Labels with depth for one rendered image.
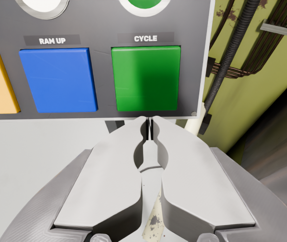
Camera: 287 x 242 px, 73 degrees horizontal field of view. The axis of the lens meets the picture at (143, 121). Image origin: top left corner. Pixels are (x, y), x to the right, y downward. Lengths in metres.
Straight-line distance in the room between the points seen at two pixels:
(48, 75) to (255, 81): 0.50
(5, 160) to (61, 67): 1.34
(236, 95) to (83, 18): 0.51
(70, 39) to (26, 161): 1.28
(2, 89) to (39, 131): 1.26
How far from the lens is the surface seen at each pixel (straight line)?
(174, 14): 0.22
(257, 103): 0.66
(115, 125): 0.53
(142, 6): 0.22
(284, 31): 0.50
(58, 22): 0.24
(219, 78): 0.58
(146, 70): 0.22
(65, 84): 0.24
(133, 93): 0.23
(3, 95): 0.29
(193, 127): 0.63
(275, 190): 0.66
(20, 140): 1.57
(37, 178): 1.39
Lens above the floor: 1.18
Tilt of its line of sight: 59 degrees down
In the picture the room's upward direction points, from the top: 3 degrees counter-clockwise
